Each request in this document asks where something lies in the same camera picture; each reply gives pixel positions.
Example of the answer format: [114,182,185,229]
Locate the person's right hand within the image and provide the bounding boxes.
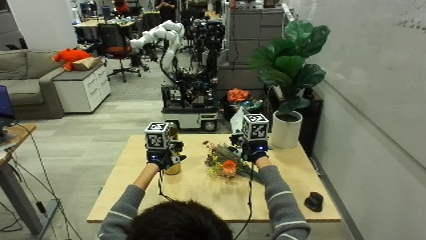
[229,133,270,164]

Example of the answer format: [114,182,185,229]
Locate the person's left hand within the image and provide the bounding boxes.
[145,140,187,171]

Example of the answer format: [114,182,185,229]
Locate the gold vase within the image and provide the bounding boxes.
[163,122,182,176]

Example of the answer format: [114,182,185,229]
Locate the mixed flower bouquet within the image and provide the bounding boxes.
[201,140,263,183]

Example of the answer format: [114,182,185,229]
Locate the left glove marker cube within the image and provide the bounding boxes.
[143,121,173,151]

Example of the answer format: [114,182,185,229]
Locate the glove marker cube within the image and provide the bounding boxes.
[143,121,173,151]
[241,113,270,142]

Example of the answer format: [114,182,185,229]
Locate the right glove marker cube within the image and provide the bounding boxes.
[241,113,270,142]

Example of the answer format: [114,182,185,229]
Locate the white plant pot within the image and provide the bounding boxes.
[270,110,304,150]

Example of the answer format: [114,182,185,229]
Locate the wooden table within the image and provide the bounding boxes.
[85,133,343,224]

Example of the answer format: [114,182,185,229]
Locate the orange flower bunch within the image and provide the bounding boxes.
[226,87,250,104]

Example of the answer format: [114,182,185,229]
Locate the mobile robot cart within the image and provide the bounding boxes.
[159,20,226,133]

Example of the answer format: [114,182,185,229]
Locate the the person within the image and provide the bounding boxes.
[95,155,311,240]

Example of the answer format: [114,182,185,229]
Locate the black device on table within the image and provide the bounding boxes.
[303,191,324,213]

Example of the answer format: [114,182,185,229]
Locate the white drawer cabinet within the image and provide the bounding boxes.
[52,63,111,114]

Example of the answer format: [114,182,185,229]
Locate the potted fiddle leaf plant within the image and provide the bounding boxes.
[247,19,331,117]

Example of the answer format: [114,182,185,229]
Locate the grey filing cabinet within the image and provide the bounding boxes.
[215,8,287,101]

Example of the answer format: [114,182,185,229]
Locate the side desk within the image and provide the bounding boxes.
[0,123,60,237]

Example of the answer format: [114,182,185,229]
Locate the brown paper bag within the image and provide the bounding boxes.
[72,56,103,72]

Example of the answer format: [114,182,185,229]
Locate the black office chair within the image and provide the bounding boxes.
[97,23,143,83]

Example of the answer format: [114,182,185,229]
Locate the orange plush toy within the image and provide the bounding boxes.
[50,48,91,72]

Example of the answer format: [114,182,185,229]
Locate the grey sofa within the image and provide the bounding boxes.
[0,49,68,120]

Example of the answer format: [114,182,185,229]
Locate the laptop screen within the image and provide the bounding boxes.
[0,85,16,121]

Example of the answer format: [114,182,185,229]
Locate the left glove cable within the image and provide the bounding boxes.
[155,169,175,203]

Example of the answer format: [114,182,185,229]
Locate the glove cable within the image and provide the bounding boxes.
[231,161,255,240]
[155,169,175,203]

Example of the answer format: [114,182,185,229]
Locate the right glove cable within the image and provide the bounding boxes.
[231,161,255,240]

